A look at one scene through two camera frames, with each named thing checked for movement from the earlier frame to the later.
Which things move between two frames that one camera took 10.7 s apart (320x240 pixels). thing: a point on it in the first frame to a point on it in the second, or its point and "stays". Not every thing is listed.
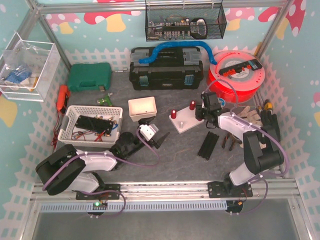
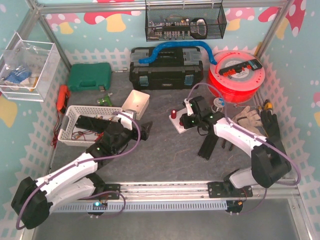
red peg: [173, 113] stays
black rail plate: [208, 145] stays
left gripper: [154, 142] to [141, 132]
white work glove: [252, 116] stays
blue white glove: [17, 76] stays
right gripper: [200, 113] to [185, 121]
